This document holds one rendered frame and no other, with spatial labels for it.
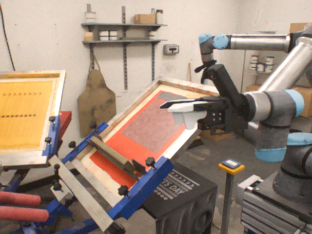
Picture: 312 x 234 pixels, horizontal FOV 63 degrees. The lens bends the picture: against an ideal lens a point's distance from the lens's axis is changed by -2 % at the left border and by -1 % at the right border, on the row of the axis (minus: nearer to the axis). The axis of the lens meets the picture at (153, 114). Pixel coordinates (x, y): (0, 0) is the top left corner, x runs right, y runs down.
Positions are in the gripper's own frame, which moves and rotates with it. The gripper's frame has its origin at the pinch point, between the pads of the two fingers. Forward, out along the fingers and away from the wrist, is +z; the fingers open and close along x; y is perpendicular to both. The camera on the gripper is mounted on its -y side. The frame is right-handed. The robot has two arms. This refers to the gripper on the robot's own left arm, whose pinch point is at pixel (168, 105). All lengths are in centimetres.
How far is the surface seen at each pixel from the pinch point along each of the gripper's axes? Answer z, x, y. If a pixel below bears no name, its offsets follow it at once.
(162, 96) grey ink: -29, 95, 9
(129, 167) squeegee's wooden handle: 1, 53, 35
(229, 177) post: -76, 94, 69
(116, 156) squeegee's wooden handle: 5, 59, 31
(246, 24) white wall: -279, 360, -81
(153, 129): -17, 75, 24
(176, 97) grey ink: -35, 85, 9
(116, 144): 2, 84, 32
